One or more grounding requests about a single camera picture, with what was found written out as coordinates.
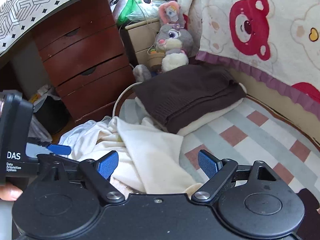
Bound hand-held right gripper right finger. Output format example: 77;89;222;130
191;149;283;203

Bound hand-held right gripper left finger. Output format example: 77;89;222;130
37;151;125;203

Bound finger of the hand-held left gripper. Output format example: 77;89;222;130
26;142;72;157

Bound cream waffle-knit monster top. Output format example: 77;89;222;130
96;117;203;196

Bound person's left hand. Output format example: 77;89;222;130
0;182;23;202

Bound light blue shirt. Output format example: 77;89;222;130
59;119;113;161

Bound black trash bin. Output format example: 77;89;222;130
33;94;71;134

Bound cream folded fleece garment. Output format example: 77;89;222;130
135;81;248;137

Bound white plastic bag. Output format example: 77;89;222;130
29;84;62;112

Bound brown folded sweater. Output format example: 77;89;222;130
135;64;247;134

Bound red-brown wooden drawer cabinet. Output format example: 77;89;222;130
32;0;137;126

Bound beige bed base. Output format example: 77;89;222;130
229;66;320;142

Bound toy carrot pot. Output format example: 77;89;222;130
147;47;166;68

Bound geometric patterned tablecloth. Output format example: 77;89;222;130
0;0;112;57

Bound grey rabbit plush toy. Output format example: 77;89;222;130
132;1;195;83

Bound beige bedside cabinet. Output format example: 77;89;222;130
124;17;163;66

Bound bear printed blanket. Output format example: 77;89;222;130
175;0;320;107

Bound green plastic bag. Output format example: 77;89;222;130
117;0;160;26

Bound thick white cable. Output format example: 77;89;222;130
112;81;143;118

